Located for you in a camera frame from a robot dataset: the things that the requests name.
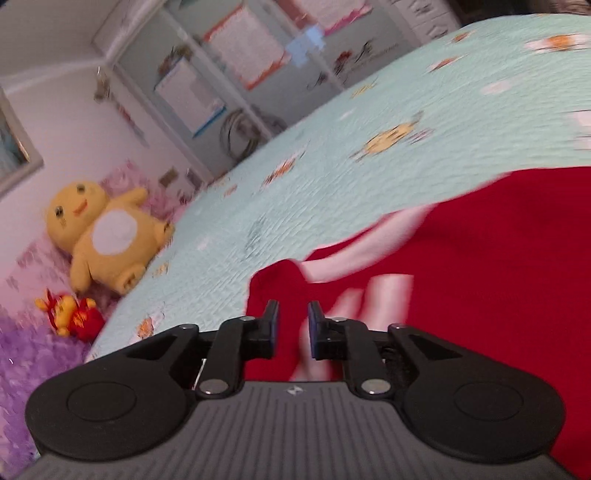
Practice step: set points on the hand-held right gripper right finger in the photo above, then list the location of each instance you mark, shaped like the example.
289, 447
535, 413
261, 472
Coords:
315, 332

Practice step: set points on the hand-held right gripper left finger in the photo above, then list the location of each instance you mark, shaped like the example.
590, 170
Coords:
272, 332

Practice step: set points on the red sweater with white stripes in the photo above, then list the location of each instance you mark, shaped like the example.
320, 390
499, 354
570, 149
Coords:
485, 277

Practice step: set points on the yellow plush toy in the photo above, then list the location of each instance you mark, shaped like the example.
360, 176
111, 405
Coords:
111, 235

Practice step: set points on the small red plush toy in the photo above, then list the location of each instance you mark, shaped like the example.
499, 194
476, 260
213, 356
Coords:
78, 316

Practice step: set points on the purple fluffy pillow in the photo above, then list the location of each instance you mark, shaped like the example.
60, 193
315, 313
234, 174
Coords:
32, 383

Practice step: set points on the pink floral pillow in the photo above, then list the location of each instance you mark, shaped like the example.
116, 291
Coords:
27, 263

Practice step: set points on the sliding door wardrobe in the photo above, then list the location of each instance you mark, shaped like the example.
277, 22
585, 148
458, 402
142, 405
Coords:
286, 78

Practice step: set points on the hanging red ornament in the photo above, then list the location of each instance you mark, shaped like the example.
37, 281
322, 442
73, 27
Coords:
122, 108

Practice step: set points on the blue bordered wall poster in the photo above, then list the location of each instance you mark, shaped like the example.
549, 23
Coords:
189, 97

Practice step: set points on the orange bordered wall poster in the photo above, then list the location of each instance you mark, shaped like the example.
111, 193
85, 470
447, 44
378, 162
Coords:
247, 46

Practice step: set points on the framed wall photo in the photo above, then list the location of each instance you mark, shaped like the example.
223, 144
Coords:
14, 147

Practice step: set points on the pink bordered wall poster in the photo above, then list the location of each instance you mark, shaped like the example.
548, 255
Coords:
332, 14

